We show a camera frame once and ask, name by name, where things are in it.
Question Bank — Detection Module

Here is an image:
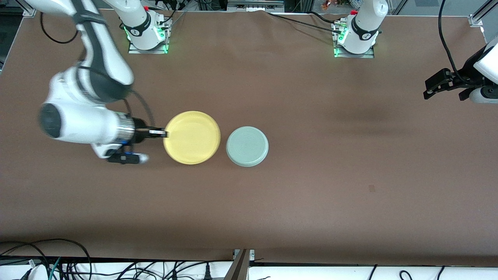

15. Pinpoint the yellow round plate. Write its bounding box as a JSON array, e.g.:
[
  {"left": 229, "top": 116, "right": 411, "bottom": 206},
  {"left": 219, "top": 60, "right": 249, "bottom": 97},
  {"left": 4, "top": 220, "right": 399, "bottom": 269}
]
[{"left": 163, "top": 111, "right": 221, "bottom": 165}]

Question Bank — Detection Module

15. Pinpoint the pale green round plate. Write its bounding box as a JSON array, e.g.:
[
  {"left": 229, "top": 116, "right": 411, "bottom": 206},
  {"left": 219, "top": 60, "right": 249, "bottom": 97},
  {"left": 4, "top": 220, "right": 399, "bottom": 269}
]
[{"left": 226, "top": 126, "right": 269, "bottom": 168}]

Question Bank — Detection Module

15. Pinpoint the brown table cover mat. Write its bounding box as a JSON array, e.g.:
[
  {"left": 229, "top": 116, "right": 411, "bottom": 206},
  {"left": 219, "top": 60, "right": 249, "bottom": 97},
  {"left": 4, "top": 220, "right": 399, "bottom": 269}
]
[{"left": 0, "top": 7, "right": 498, "bottom": 269}]

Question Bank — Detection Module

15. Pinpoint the aluminium profile beam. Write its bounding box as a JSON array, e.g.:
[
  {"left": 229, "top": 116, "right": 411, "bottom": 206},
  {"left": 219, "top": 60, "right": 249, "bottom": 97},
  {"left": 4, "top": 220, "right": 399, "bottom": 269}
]
[{"left": 224, "top": 249, "right": 251, "bottom": 280}]

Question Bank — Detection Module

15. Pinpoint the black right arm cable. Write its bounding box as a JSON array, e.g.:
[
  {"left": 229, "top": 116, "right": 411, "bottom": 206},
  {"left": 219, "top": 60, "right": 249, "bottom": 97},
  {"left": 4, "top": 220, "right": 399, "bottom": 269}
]
[{"left": 40, "top": 11, "right": 156, "bottom": 129}]

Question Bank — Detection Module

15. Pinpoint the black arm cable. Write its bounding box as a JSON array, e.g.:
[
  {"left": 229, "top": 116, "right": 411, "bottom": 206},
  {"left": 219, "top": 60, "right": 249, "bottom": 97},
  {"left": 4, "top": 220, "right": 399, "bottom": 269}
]
[
  {"left": 40, "top": 11, "right": 156, "bottom": 129},
  {"left": 438, "top": 0, "right": 459, "bottom": 74}
]

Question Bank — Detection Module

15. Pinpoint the aluminium frame corner post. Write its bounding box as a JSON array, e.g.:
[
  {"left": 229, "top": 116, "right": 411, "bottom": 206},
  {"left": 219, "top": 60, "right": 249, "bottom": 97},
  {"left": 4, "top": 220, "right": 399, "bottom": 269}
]
[{"left": 468, "top": 0, "right": 494, "bottom": 27}]

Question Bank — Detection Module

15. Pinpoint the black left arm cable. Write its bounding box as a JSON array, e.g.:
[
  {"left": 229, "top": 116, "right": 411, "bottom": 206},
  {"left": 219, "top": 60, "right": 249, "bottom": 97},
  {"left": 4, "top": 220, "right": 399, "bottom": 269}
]
[{"left": 438, "top": 0, "right": 459, "bottom": 74}]

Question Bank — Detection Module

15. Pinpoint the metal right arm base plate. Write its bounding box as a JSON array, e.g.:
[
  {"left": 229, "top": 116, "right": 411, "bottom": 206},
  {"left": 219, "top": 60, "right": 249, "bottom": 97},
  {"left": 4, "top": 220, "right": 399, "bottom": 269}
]
[{"left": 128, "top": 17, "right": 168, "bottom": 54}]

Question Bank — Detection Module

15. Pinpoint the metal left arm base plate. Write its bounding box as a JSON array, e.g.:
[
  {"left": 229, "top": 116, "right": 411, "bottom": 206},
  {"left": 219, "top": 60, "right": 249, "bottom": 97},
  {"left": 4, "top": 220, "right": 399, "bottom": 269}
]
[{"left": 334, "top": 23, "right": 375, "bottom": 59}]

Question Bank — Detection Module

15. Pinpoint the black looped floor cable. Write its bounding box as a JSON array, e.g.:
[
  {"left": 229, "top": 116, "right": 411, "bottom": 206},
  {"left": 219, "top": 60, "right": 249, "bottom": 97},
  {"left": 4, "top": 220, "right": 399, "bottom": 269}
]
[{"left": 0, "top": 238, "right": 92, "bottom": 280}]

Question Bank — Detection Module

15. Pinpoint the teal cable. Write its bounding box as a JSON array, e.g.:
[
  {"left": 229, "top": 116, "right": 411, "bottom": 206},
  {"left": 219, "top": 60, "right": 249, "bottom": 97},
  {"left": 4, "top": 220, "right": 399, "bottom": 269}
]
[{"left": 49, "top": 257, "right": 62, "bottom": 280}]

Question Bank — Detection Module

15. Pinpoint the short black table cable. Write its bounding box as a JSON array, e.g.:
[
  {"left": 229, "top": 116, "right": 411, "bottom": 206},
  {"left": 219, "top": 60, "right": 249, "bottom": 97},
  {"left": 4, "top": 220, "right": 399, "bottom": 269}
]
[{"left": 307, "top": 11, "right": 340, "bottom": 25}]

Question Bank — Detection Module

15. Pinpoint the long black table cable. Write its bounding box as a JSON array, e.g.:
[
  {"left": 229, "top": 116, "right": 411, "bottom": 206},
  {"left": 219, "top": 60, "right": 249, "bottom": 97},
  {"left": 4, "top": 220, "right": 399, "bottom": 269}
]
[{"left": 266, "top": 11, "right": 343, "bottom": 35}]

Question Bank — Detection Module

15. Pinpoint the small metal corner bracket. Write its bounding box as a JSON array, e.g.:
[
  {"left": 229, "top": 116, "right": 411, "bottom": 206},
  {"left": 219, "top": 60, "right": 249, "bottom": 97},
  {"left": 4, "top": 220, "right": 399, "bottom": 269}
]
[{"left": 233, "top": 249, "right": 255, "bottom": 262}]

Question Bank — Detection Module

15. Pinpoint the silver rail with sockets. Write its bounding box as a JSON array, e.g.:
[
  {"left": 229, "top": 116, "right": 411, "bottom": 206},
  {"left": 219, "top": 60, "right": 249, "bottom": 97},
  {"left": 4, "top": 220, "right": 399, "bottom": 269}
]
[{"left": 227, "top": 0, "right": 285, "bottom": 12}]

